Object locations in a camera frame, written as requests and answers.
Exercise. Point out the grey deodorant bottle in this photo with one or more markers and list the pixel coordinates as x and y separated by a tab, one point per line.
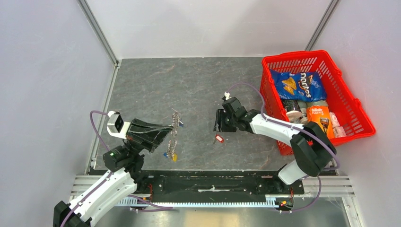
295	111

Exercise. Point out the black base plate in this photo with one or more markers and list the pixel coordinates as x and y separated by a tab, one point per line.
214	186

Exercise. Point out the pink white small packet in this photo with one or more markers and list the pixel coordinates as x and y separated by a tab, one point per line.
338	130

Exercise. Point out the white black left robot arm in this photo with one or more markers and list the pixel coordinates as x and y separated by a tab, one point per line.
124	174

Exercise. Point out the orange Gillette razor box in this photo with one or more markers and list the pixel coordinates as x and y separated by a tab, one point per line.
321	115

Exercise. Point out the red key tag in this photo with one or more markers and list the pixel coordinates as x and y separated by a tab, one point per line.
219	138

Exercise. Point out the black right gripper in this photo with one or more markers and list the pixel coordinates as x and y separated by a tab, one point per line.
219	122

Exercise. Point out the red plastic basket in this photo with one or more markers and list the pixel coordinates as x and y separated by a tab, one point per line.
340	100

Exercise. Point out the blue Doritos chip bag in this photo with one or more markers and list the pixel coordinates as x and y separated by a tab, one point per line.
302	86

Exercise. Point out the slotted cable duct rail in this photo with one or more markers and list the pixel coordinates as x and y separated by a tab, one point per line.
270	202

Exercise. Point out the steel disc with keyrings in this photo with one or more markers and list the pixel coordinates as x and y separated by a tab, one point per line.
173	139

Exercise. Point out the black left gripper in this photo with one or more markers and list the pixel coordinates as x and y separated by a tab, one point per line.
147	134

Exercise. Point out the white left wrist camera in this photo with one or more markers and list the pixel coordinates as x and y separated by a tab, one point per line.
116	126

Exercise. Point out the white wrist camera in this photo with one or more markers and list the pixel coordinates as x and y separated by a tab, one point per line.
226	96
116	126

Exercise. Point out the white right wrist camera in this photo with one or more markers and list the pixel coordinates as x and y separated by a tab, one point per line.
226	96

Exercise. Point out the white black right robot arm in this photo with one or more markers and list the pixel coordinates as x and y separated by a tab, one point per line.
311	147

